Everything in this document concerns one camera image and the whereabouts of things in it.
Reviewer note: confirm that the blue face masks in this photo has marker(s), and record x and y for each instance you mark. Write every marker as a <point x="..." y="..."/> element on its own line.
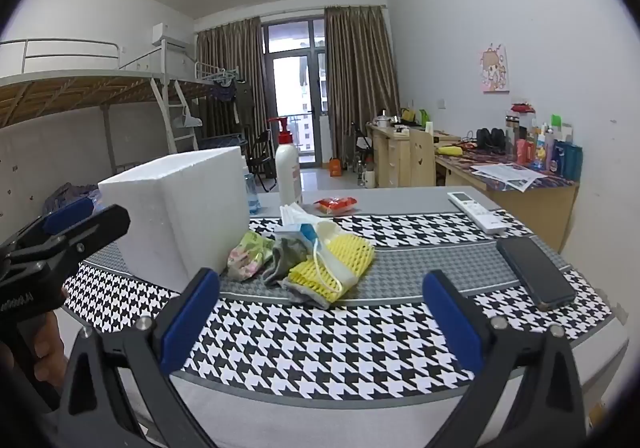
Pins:
<point x="302" y="232"/>

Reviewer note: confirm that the person's left hand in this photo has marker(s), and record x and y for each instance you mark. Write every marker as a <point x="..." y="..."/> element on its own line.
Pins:
<point x="47" y="348"/>

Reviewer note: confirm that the brown curtain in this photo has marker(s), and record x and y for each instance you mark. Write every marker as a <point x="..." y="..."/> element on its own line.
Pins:
<point x="360" y="78"/>
<point x="225" y="63"/>

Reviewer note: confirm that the orange bag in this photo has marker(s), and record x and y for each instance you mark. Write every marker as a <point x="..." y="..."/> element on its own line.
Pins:
<point x="335" y="168"/>

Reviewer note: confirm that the wooden cabinet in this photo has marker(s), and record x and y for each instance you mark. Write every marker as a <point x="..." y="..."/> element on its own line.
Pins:
<point x="387" y="158"/>

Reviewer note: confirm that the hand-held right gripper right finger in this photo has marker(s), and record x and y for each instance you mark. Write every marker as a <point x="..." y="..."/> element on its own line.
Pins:
<point x="450" y="323"/>

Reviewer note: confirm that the blue water bottle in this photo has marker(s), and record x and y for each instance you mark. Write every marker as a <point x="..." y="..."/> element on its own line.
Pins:
<point x="252" y="193"/>

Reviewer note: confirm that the black smartphone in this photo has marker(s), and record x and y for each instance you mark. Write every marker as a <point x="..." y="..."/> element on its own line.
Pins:
<point x="537" y="273"/>

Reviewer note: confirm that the white papers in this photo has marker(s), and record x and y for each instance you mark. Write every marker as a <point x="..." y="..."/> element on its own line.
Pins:
<point x="510" y="175"/>

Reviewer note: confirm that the white air conditioner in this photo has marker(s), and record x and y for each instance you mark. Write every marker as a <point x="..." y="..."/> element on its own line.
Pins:
<point x="170" y="35"/>

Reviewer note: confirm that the houndstooth table mat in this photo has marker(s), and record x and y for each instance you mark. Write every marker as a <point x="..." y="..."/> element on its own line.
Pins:
<point x="310" y="348"/>

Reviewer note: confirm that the white tissue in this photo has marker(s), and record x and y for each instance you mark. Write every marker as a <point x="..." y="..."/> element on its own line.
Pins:
<point x="295" y="215"/>

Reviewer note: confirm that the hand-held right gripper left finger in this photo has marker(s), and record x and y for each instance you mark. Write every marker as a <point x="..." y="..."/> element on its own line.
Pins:
<point x="192" y="318"/>

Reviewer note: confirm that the black headphones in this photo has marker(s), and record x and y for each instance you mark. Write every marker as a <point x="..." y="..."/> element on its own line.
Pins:
<point x="490" y="139"/>

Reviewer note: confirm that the white bed ladder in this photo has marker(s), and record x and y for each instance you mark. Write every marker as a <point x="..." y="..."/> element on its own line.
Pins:
<point x="172" y="118"/>

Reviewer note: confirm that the black folding cart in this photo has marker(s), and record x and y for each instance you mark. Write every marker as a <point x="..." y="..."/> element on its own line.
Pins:
<point x="361" y="143"/>

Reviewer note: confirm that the yellow foam net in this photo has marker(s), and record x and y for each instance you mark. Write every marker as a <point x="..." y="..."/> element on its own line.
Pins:
<point x="357" y="253"/>

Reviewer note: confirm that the cluster of toiletry bottles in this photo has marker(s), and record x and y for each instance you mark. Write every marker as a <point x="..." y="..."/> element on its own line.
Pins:
<point x="545" y="148"/>

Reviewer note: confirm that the dark cloth pile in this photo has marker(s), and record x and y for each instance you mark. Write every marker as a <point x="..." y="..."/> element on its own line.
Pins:
<point x="67" y="195"/>

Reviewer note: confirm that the dark hanging clothes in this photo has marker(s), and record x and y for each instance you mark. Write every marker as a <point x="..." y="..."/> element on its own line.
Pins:
<point x="230" y="95"/>

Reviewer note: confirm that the white remote control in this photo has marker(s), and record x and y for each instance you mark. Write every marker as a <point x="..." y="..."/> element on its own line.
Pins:
<point x="475" y="210"/>

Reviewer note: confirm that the wooden chair with smiley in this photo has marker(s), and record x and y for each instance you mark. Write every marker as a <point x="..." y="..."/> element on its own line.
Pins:
<point x="422" y="160"/>

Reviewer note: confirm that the pink cartoon wall poster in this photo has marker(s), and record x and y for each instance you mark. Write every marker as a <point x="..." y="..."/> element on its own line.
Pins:
<point x="494" y="68"/>

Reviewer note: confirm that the black folding chair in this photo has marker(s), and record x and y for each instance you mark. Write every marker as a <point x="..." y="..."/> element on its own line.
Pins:
<point x="260" y="158"/>

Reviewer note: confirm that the green bag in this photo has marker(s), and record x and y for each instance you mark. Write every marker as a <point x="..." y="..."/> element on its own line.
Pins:
<point x="422" y="117"/>

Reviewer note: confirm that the yellow item on desk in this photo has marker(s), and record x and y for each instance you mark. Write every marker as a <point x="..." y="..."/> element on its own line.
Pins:
<point x="449" y="151"/>

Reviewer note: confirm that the glass balcony door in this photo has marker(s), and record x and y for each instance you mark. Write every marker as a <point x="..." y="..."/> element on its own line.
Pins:
<point x="295" y="78"/>

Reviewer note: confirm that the white foam box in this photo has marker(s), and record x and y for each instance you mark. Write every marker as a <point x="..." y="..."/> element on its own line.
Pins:
<point x="175" y="218"/>

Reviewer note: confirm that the white lotion pump bottle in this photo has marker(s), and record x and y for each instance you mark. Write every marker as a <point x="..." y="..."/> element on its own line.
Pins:
<point x="288" y="173"/>

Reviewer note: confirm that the wooden desk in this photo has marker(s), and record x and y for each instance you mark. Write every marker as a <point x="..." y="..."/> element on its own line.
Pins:
<point x="540" y="213"/>

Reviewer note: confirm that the red snack packet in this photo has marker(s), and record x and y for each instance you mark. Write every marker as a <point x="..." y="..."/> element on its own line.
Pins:
<point x="335" y="204"/>

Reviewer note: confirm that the grey cloth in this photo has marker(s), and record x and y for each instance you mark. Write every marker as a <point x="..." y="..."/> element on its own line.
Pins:
<point x="285" y="255"/>

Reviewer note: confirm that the metal loft bed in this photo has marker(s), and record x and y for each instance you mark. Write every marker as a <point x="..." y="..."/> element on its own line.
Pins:
<point x="75" y="88"/>

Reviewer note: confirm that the floral tissue packet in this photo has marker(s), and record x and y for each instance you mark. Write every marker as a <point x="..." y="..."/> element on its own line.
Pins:
<point x="247" y="255"/>

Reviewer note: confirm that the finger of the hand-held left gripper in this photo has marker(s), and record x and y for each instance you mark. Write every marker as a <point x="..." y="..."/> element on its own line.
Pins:
<point x="90" y="233"/>
<point x="67" y="218"/>

